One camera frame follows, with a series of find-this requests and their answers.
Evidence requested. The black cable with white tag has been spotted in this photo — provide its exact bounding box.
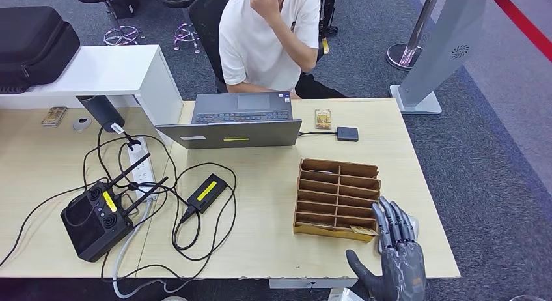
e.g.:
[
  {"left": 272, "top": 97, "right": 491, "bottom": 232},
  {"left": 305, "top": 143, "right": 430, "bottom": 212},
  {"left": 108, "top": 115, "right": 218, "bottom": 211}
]
[{"left": 94, "top": 122, "right": 144, "bottom": 192}]

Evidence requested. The black cylinder flask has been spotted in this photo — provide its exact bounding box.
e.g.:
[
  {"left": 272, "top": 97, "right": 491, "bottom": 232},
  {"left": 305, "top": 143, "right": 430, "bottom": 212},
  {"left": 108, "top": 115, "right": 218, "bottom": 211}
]
[{"left": 75, "top": 95, "right": 126, "bottom": 134}]

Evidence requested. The grey laptop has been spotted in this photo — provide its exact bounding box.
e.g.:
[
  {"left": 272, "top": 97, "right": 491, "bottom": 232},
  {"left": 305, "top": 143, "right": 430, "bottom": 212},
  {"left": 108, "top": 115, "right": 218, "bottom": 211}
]
[{"left": 154, "top": 91, "right": 303, "bottom": 150}]

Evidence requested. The white raised shelf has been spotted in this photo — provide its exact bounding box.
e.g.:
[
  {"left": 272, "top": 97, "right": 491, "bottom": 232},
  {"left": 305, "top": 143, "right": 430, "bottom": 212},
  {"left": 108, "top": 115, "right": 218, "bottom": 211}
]
[{"left": 0, "top": 44, "right": 184, "bottom": 146}]

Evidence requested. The gold card in clear sleeve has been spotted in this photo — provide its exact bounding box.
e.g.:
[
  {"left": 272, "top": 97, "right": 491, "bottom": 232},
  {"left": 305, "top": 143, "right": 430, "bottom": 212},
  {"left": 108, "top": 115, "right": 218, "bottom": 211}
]
[{"left": 40, "top": 106, "right": 68, "bottom": 128}]

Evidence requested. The chrome stanchion post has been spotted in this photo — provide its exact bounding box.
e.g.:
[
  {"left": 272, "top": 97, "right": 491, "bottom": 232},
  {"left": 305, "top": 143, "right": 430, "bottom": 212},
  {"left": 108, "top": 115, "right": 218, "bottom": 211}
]
[{"left": 386, "top": 0, "right": 444, "bottom": 71}]

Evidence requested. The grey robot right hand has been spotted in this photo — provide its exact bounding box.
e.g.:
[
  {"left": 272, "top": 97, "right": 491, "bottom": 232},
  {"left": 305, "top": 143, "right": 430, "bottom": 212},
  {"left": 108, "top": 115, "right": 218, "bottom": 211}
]
[{"left": 344, "top": 196, "right": 427, "bottom": 301}]

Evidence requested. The red barrier belt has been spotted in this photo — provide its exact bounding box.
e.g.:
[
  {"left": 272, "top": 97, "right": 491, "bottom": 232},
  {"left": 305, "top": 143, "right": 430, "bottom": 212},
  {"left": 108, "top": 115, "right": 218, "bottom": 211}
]
[{"left": 487, "top": 0, "right": 552, "bottom": 62}]

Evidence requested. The black remote controller with antennas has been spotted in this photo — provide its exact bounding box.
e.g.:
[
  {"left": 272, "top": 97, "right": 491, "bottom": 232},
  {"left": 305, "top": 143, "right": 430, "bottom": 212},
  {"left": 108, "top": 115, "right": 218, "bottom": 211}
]
[{"left": 59, "top": 152, "right": 169, "bottom": 264}]

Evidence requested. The wooden card slot rack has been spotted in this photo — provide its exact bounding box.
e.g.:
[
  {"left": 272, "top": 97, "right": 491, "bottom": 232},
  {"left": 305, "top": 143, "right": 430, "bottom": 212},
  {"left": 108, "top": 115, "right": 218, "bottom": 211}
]
[{"left": 293, "top": 158, "right": 382, "bottom": 243}]

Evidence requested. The black controller cable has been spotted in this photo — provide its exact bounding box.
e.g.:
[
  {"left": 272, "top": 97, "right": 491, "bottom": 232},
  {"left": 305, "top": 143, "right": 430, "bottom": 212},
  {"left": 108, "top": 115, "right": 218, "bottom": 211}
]
[{"left": 0, "top": 178, "right": 109, "bottom": 270}]

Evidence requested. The thick grey white cable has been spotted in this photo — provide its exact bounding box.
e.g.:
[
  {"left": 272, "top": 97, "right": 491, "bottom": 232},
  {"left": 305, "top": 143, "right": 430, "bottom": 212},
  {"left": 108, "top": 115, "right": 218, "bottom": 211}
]
[{"left": 111, "top": 199, "right": 193, "bottom": 301}]

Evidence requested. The small black square device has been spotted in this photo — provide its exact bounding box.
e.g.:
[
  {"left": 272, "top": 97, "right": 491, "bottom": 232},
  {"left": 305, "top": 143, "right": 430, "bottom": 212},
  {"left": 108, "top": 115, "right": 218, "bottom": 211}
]
[{"left": 336, "top": 126, "right": 359, "bottom": 142}]

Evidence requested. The person's left hand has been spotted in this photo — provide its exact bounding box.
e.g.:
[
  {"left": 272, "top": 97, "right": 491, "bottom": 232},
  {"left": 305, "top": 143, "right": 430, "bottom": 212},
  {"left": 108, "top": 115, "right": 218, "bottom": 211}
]
[{"left": 250, "top": 0, "right": 282, "bottom": 23}]

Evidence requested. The silver kiosk stand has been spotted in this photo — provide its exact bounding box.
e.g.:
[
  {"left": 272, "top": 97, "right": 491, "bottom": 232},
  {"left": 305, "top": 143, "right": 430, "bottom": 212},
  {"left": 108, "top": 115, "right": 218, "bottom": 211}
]
[{"left": 389, "top": 0, "right": 489, "bottom": 115}]

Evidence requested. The black adapter cable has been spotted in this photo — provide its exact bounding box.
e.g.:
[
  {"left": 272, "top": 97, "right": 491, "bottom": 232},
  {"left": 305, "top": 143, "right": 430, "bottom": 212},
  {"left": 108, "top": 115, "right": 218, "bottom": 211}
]
[{"left": 100, "top": 162, "right": 238, "bottom": 287}]

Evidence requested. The white power strip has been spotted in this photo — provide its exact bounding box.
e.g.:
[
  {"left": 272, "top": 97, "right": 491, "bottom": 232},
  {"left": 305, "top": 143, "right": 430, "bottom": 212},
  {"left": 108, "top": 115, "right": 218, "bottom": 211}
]
[{"left": 126, "top": 137, "right": 157, "bottom": 203}]

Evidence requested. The black adapter with yellow label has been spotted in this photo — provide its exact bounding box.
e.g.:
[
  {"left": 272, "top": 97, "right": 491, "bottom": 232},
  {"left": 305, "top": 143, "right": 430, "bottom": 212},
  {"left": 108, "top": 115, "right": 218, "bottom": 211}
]
[{"left": 186, "top": 173, "right": 228, "bottom": 215}]

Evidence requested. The black carrying case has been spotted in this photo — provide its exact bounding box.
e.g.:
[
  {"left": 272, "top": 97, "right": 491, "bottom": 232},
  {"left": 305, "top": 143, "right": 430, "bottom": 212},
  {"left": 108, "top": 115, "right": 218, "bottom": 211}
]
[{"left": 0, "top": 5, "right": 81, "bottom": 95}]

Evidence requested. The person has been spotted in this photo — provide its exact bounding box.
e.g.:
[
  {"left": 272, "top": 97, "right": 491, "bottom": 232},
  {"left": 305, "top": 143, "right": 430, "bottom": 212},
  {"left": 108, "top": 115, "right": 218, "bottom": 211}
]
[{"left": 217, "top": 0, "right": 348, "bottom": 100}]

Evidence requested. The humanoid robot on stand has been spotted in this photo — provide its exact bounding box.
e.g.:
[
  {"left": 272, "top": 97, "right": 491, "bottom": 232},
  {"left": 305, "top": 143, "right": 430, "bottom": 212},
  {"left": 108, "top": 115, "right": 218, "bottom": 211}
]
[{"left": 319, "top": 0, "right": 340, "bottom": 37}]

